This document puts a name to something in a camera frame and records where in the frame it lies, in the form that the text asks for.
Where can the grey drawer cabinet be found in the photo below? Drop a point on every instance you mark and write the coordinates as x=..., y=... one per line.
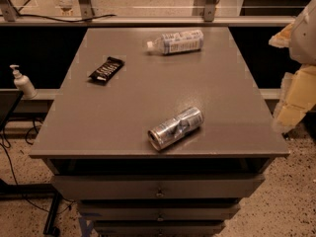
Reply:
x=94, y=138

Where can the black table leg stand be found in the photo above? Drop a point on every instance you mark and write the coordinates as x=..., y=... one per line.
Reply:
x=35, y=191

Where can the white pump dispenser bottle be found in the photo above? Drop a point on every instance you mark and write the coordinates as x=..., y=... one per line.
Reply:
x=23, y=82

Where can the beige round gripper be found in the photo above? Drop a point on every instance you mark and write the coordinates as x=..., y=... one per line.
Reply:
x=304, y=37

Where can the black rxbar chocolate wrapper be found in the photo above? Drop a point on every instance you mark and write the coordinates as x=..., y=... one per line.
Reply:
x=107, y=71

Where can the crushed silver drink can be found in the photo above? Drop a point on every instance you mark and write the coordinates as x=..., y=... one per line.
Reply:
x=176, y=128

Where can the clear plastic water bottle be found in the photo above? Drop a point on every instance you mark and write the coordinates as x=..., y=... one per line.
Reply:
x=177, y=42

